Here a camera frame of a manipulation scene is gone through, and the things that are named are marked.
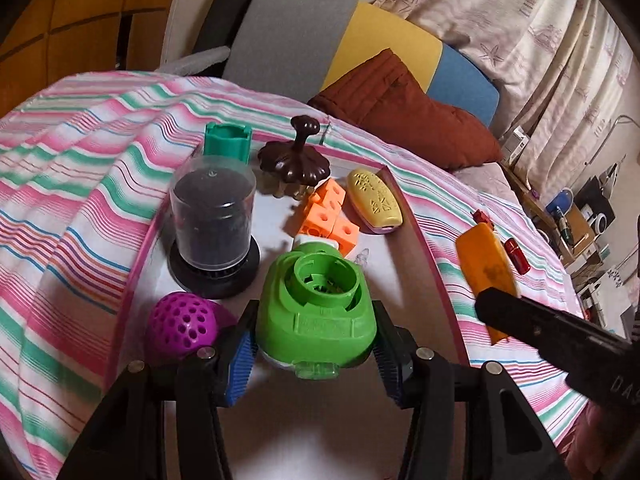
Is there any purple perforated ball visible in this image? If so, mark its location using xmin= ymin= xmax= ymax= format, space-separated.
xmin=143 ymin=292 xmax=236 ymax=365

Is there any green white round toy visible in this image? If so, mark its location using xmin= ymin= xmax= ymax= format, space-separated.
xmin=255 ymin=235 xmax=376 ymax=380

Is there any orange plastic scoop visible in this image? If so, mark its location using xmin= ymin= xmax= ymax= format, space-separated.
xmin=454 ymin=221 xmax=522 ymax=346

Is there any black clear cap container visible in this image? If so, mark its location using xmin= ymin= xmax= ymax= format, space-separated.
xmin=168 ymin=155 xmax=260 ymax=299

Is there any orange block toy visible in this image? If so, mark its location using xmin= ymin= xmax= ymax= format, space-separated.
xmin=298 ymin=178 xmax=360 ymax=257

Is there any yellow oval case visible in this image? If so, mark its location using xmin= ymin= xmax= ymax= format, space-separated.
xmin=347 ymin=168 xmax=404 ymax=234

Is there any brown flower shaped lid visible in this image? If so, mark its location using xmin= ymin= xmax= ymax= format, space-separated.
xmin=257 ymin=115 xmax=331 ymax=188

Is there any teal plastic piece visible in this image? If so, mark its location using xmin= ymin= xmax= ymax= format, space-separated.
xmin=203 ymin=122 xmax=253 ymax=164

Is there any red cylinder tube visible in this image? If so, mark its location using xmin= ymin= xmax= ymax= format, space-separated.
xmin=503 ymin=237 xmax=530 ymax=275

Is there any small red toy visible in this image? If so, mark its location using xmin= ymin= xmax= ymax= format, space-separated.
xmin=472 ymin=209 xmax=495 ymax=230

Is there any white small box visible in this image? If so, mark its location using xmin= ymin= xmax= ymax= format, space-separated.
xmin=501 ymin=126 xmax=529 ymax=166

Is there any pink striped blanket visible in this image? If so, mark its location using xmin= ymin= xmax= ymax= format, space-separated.
xmin=1 ymin=72 xmax=586 ymax=479

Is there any dark red cushion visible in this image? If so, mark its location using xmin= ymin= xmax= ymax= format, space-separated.
xmin=308 ymin=49 xmax=502 ymax=171

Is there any grey yellow blue headboard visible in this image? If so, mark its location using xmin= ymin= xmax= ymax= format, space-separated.
xmin=224 ymin=0 xmax=499 ymax=125

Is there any beige patterned curtain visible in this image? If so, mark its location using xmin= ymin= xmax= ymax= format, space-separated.
xmin=375 ymin=0 xmax=634 ymax=192

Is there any black rolled mat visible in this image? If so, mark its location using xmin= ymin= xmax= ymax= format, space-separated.
xmin=192 ymin=0 xmax=252 ymax=77

